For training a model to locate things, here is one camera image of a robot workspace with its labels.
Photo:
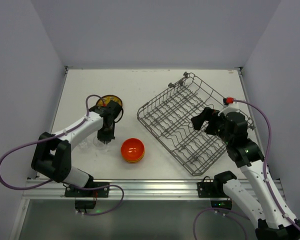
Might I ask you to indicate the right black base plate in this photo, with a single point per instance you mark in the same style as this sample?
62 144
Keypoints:
207 189

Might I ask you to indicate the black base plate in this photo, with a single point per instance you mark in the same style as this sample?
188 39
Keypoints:
207 189
94 189

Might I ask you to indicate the orange bowl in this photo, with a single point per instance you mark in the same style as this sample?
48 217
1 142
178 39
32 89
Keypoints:
132 161
132 148

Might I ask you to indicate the orange bowl back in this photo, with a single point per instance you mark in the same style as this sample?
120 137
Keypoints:
132 148

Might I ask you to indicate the grey wire dish rack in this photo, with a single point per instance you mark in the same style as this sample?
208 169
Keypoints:
167 117

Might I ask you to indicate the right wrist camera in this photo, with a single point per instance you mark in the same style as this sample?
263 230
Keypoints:
231 107

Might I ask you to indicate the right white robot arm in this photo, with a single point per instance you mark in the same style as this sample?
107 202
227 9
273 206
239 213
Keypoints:
268 212

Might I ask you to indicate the orange bowl front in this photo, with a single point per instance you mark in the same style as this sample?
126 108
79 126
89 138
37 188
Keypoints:
132 161

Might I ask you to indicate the yellow patterned plate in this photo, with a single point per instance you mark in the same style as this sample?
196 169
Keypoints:
107 98

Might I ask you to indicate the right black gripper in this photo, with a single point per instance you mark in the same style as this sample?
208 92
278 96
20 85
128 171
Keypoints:
210 122

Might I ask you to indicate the clear glass cup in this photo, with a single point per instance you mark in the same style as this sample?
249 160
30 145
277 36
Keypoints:
84 145
99 145

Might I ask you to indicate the aluminium mounting rail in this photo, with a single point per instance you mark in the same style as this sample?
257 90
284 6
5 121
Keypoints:
149 190

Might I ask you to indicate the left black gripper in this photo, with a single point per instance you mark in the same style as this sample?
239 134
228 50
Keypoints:
105 135

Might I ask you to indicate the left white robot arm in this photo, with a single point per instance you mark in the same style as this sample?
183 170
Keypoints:
53 154

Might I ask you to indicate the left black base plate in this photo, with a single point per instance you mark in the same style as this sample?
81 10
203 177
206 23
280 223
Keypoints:
94 189

